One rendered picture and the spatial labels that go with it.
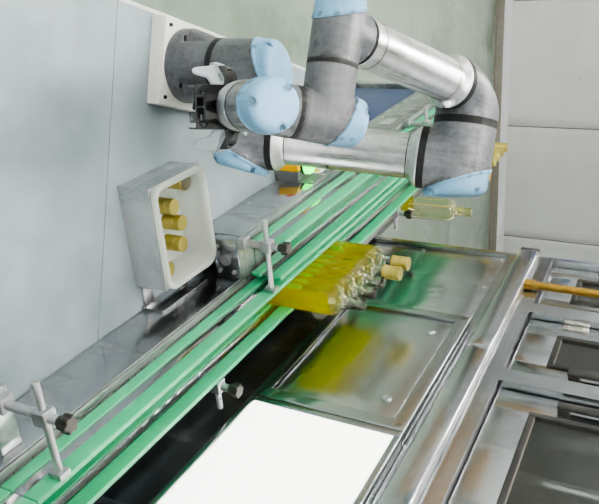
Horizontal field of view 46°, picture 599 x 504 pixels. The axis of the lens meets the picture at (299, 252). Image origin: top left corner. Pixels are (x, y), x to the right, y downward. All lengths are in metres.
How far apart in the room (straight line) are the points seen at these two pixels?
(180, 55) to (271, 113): 0.55
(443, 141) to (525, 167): 6.35
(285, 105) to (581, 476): 0.86
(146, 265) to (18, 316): 0.29
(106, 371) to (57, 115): 0.46
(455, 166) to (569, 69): 6.08
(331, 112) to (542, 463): 0.78
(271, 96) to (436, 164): 0.45
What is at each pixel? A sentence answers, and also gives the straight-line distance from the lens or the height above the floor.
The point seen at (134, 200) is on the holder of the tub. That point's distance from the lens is 1.42.
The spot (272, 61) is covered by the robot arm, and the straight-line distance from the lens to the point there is 1.40.
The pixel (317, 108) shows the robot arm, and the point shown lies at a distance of 1.00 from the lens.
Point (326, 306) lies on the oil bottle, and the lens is 1.59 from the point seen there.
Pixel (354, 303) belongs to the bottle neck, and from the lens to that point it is 1.57.
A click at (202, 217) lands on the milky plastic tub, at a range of 1.54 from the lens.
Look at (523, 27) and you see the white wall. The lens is 7.37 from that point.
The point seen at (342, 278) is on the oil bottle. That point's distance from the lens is 1.64.
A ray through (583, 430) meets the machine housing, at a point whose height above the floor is 1.62.
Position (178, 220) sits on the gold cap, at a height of 0.81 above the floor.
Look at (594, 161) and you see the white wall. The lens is 7.53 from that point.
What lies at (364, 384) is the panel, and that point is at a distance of 1.54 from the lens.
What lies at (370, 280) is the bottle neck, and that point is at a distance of 1.67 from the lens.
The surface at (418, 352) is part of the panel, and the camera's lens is 1.64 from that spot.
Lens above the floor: 1.72
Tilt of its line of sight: 27 degrees down
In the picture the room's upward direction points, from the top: 98 degrees clockwise
